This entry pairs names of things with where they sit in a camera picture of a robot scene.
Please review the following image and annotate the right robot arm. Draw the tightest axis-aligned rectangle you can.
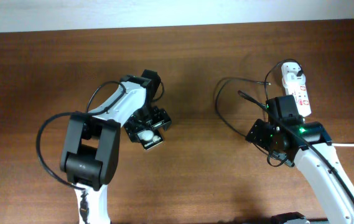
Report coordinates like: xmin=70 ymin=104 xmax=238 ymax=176
xmin=239 ymin=92 xmax=354 ymax=223

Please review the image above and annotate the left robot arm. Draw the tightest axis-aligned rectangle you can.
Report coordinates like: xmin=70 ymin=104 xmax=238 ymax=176
xmin=60 ymin=70 xmax=172 ymax=223

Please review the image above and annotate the black smartphone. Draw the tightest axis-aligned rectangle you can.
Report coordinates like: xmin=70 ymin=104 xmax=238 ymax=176
xmin=137 ymin=130 xmax=164 ymax=151

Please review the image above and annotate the white power strip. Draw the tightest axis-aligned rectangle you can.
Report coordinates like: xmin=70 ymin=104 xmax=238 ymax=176
xmin=281 ymin=62 xmax=312 ymax=118

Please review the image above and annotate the white usb charger adapter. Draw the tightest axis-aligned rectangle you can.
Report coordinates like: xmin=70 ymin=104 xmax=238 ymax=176
xmin=281 ymin=62 xmax=306 ymax=88

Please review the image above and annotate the black usb charging cable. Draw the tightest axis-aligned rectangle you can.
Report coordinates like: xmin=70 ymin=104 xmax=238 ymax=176
xmin=213 ymin=58 xmax=304 ymax=156

